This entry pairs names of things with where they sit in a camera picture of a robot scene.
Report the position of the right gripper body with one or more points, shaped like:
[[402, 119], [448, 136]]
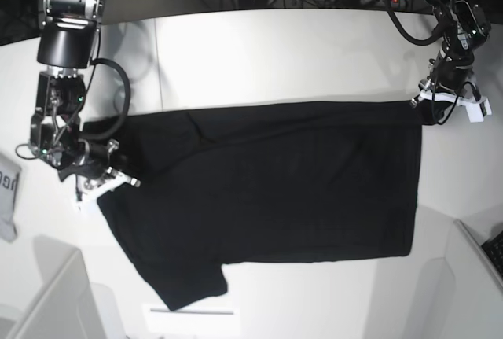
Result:
[[88, 162]]

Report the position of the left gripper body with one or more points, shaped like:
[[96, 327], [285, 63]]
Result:
[[433, 91]]

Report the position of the black T-shirt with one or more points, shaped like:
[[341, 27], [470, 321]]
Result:
[[291, 183]]

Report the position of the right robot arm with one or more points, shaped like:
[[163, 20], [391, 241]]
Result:
[[70, 42]]

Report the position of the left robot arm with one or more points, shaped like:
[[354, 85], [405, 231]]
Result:
[[462, 28]]

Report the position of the grey folded cloth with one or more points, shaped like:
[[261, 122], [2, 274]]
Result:
[[10, 174]]

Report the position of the black keyboard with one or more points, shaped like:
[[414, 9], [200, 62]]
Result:
[[494, 250]]

